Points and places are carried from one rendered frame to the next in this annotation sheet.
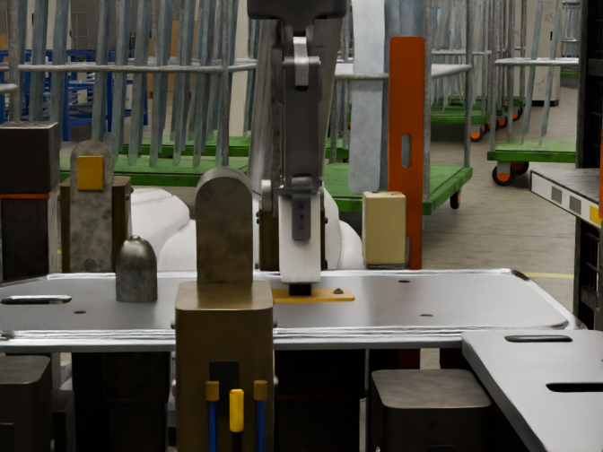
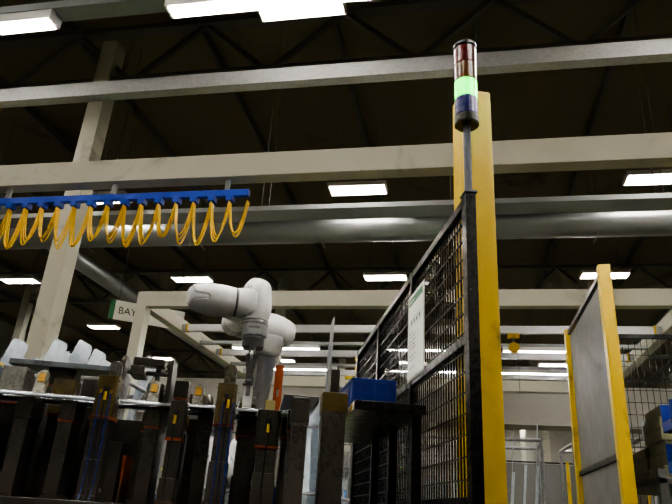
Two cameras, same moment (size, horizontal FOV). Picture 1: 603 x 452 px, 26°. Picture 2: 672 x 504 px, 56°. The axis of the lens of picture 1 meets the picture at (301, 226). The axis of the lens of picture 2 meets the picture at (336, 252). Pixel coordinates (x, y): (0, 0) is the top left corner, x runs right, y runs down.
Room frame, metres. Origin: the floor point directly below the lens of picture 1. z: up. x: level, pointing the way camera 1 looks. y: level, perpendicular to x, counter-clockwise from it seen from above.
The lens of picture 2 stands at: (-1.14, -0.14, 0.70)
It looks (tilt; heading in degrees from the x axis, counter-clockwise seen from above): 23 degrees up; 357
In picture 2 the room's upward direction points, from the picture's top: 4 degrees clockwise
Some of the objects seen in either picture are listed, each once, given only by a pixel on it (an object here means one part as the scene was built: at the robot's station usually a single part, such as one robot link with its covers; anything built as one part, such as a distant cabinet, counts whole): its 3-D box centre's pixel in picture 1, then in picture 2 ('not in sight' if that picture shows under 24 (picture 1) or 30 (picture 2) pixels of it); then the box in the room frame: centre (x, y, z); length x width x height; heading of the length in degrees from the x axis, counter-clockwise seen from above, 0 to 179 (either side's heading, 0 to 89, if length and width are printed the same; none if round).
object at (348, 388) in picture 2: not in sight; (365, 404); (1.23, -0.42, 1.10); 0.30 x 0.17 x 0.13; 5
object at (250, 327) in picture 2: not in sight; (254, 330); (0.99, 0.00, 1.28); 0.09 x 0.09 x 0.06
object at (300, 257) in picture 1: (300, 237); (247, 396); (0.98, 0.00, 1.05); 0.03 x 0.01 x 0.07; 93
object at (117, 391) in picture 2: not in sight; (98, 437); (0.79, 0.40, 0.87); 0.12 x 0.07 x 0.35; 3
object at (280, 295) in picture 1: (299, 289); not in sight; (1.00, 0.00, 1.01); 0.08 x 0.04 x 0.01; 94
